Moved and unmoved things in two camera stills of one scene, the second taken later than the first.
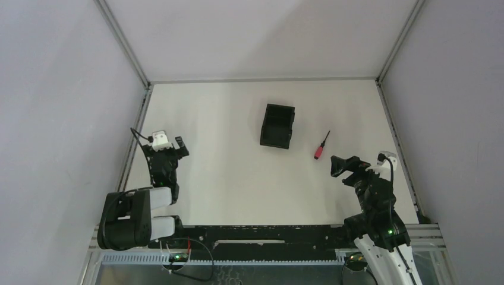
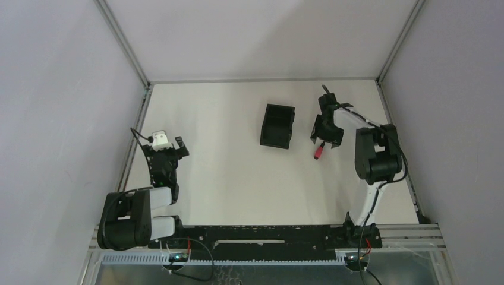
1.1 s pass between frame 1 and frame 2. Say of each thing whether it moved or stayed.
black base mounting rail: stayed
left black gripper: stayed
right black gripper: moved
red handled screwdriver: stayed
